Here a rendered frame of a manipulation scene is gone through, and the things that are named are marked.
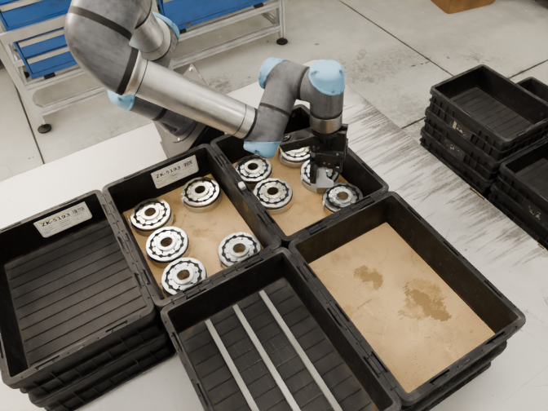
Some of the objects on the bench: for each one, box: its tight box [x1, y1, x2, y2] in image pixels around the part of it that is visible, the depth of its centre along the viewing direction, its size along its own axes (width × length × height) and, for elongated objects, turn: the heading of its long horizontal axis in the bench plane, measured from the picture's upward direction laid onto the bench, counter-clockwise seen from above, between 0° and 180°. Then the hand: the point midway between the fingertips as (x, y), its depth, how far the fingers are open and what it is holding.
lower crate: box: [29, 308, 176, 411], centre depth 114 cm, size 40×30×12 cm
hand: (315, 181), depth 125 cm, fingers open, 4 cm apart
